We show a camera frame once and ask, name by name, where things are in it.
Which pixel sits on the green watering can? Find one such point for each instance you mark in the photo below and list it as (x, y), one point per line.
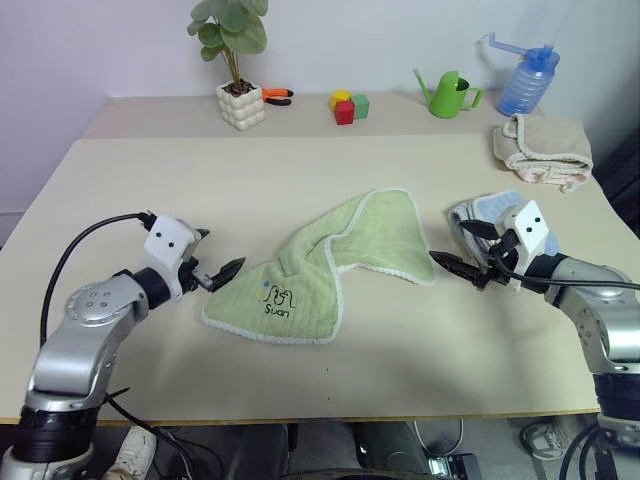
(447, 97)

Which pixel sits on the grey green rounded shape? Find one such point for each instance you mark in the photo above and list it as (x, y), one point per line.
(390, 445)

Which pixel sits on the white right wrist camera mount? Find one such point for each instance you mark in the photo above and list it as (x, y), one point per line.
(532, 225)

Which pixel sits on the blue pump spray bottle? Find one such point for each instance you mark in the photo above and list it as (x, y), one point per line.
(522, 87)

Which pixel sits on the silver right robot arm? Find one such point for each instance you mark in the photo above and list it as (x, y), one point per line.
(600, 300)

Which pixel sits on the potted plant in white pot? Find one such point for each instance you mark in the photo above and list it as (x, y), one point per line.
(242, 110)

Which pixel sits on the light green embroidered towel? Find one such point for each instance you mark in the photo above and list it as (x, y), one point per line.
(300, 280)

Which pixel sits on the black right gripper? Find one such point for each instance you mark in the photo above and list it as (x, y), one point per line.
(505, 260)

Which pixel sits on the yellow toy block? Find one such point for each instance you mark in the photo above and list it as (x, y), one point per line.
(340, 96)

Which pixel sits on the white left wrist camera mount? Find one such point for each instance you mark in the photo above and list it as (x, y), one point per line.
(167, 240)

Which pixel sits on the green toy block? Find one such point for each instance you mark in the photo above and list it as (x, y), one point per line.
(361, 106)

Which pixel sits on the dark object beside table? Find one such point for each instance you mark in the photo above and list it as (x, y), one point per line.
(625, 175)

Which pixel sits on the black box under table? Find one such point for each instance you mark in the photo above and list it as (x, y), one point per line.
(460, 467)

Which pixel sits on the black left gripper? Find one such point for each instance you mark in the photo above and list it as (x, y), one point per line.
(192, 272)

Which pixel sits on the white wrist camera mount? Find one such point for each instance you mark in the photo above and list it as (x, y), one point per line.
(532, 225)
(167, 240)

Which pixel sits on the red toy block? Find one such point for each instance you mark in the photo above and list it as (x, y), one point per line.
(344, 114)

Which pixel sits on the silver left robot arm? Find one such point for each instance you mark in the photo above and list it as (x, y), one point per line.
(85, 320)

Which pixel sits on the blue cloth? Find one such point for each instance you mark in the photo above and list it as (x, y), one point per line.
(487, 207)

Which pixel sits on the beige pink folded towel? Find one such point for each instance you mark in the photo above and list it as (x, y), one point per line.
(545, 140)

